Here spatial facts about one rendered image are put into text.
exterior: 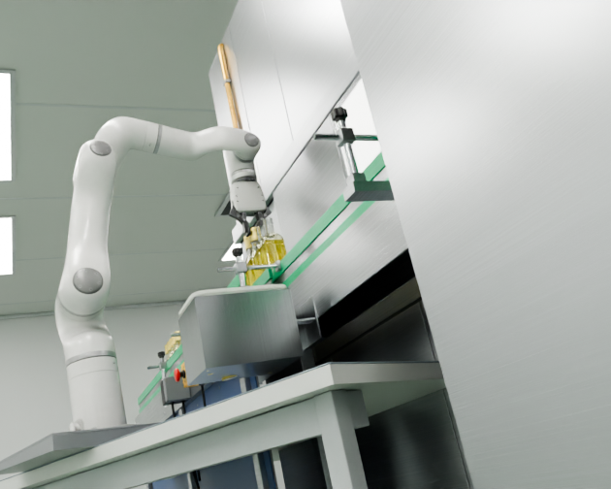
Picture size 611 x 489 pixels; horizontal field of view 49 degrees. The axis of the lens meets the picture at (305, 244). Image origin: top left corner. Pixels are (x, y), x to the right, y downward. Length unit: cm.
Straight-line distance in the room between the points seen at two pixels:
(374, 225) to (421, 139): 45
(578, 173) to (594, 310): 12
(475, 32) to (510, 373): 37
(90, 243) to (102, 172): 20
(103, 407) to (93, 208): 53
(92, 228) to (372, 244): 84
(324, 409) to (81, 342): 77
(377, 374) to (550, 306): 51
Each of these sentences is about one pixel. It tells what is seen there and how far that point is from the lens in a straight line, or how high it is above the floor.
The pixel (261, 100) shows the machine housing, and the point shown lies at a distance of 239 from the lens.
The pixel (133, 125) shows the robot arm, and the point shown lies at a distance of 204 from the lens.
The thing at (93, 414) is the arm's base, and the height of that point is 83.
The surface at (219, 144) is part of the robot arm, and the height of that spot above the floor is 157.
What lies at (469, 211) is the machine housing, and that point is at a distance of 77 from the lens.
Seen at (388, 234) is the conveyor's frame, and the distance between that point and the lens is 123.
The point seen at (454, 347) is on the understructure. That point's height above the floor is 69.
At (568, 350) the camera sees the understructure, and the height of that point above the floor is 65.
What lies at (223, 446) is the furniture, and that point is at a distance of 129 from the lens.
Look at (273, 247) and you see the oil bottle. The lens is 187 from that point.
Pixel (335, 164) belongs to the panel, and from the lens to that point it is 180.
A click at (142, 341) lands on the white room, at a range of 785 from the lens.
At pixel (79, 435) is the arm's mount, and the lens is 154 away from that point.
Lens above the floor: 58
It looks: 19 degrees up
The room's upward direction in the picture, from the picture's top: 12 degrees counter-clockwise
